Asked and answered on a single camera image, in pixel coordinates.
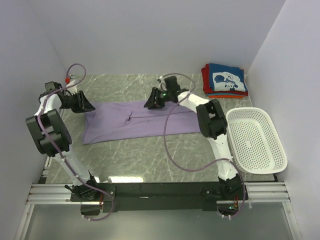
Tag blue printed folded t shirt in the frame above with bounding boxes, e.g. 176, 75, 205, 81
208, 63, 248, 93

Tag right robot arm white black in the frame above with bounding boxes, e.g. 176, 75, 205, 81
144, 73, 246, 200

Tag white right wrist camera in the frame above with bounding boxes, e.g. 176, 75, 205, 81
157, 76, 167, 91

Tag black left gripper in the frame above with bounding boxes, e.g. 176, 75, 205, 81
60, 90, 96, 114

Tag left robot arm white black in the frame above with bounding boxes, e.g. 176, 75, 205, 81
25, 81, 101, 202

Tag purple t shirt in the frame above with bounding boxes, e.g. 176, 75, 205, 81
82, 101, 200, 145

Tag orange folded t shirt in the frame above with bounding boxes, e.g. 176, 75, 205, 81
207, 94, 247, 99

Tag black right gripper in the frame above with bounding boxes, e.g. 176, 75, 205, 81
143, 87, 172, 111

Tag red folded t shirt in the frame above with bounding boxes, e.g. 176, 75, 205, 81
201, 64, 249, 96

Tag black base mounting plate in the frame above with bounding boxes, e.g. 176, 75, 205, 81
69, 182, 250, 216

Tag white perforated plastic basket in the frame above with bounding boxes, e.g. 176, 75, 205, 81
226, 107, 288, 175

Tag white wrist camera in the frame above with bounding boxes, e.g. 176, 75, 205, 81
65, 74, 78, 96
157, 76, 167, 91

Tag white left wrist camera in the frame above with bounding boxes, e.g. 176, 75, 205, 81
65, 74, 78, 96

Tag aluminium front rail frame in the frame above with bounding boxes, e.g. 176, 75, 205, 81
15, 181, 302, 240

